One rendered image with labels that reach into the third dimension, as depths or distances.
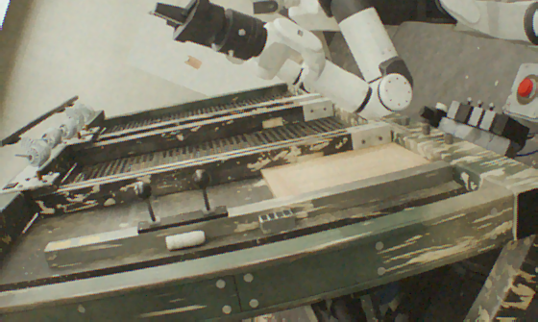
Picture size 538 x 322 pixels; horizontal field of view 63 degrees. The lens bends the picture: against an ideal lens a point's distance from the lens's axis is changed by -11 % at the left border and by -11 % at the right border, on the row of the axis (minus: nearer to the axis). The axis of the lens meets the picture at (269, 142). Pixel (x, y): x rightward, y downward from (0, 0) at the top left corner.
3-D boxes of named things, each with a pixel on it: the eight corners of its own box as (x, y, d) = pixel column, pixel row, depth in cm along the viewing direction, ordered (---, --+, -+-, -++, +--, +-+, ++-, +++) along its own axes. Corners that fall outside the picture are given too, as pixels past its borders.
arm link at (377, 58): (400, 105, 113) (358, 19, 112) (430, 94, 101) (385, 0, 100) (362, 125, 109) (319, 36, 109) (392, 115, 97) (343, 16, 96)
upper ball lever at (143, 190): (165, 231, 103) (151, 189, 93) (148, 234, 102) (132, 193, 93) (163, 217, 105) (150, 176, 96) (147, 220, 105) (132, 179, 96)
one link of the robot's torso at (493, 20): (532, 7, 147) (417, -26, 138) (567, 6, 130) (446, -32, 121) (526, 50, 150) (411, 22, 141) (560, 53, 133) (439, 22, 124)
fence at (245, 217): (452, 181, 111) (452, 164, 110) (49, 267, 98) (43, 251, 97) (443, 175, 116) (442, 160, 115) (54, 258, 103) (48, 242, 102)
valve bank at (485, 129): (570, 135, 115) (512, 99, 109) (550, 183, 117) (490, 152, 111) (474, 107, 163) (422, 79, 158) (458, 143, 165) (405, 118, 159)
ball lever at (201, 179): (219, 220, 104) (210, 177, 95) (202, 223, 104) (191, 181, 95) (216, 207, 107) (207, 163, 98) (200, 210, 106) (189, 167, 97)
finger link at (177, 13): (155, 1, 86) (185, 11, 89) (152, 14, 85) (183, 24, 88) (158, -4, 85) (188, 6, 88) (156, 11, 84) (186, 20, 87)
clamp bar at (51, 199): (394, 148, 144) (385, 68, 138) (4, 227, 128) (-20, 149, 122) (381, 141, 153) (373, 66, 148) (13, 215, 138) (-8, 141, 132)
